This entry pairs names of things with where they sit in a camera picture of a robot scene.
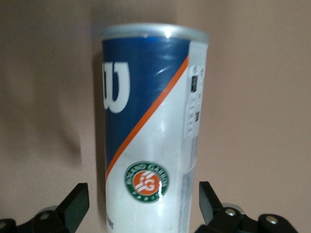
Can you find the brown table cloth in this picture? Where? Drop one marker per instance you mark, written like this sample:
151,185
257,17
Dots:
255,121

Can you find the white blue Wilson tennis can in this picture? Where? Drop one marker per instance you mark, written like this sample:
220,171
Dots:
150,121

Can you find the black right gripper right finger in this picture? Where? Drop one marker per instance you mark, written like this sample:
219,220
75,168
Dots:
211,208

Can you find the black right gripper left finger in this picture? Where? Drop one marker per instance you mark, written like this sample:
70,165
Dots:
70,211

